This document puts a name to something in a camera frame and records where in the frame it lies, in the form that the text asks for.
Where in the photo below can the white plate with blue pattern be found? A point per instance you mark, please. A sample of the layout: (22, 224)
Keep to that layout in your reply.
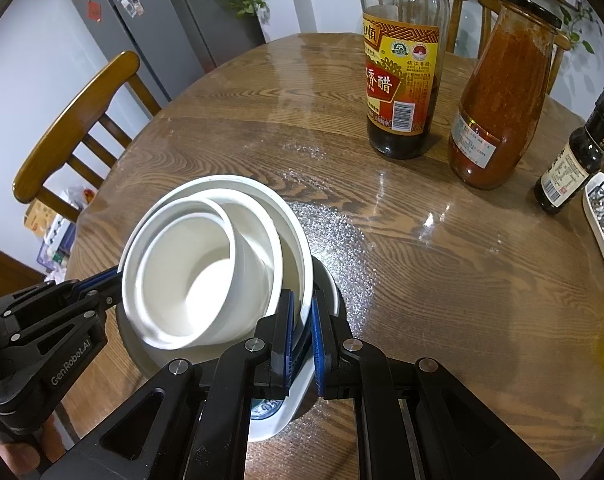
(302, 391)

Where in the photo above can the medium white bowl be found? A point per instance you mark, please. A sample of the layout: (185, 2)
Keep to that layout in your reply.
(256, 250)

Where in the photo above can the grey refrigerator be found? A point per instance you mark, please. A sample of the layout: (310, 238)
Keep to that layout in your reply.
(162, 45)

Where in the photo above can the white oval dish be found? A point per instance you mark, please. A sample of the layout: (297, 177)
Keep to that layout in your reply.
(594, 230)

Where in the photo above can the large white bowl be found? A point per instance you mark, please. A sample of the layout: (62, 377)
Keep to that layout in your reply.
(297, 240)

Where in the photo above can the small vine plant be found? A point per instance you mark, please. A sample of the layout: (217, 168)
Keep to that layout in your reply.
(579, 27)

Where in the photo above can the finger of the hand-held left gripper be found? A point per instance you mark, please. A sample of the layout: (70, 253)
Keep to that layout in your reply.
(99, 279)
(99, 307)

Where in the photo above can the wooden chair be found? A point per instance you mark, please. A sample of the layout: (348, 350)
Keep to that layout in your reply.
(77, 120)
(489, 10)
(456, 0)

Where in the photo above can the vinegar bottle with yellow label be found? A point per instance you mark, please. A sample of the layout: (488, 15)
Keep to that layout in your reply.
(401, 85)

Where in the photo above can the small white bowl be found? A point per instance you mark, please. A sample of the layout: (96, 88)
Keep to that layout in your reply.
(182, 270)

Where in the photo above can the stack of flat boxes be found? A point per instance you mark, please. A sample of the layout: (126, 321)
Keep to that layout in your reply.
(57, 247)

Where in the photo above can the red fridge sticker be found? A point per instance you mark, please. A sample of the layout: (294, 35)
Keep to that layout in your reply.
(94, 11)

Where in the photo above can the small dark sauce bottle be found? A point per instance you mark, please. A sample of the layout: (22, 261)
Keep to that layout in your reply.
(574, 160)

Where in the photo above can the person's left hand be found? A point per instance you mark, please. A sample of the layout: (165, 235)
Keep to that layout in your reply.
(17, 452)

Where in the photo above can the red chili sauce jar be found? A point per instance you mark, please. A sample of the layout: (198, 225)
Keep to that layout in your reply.
(501, 110)

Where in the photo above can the brown cardboard box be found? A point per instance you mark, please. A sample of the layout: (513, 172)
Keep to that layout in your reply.
(39, 212)

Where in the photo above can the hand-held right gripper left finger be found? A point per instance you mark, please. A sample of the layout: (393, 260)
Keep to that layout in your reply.
(289, 330)

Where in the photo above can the white plastic bag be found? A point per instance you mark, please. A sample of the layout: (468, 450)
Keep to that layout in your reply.
(79, 196)

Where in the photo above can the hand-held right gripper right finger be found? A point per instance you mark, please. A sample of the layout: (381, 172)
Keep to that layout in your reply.
(317, 345)

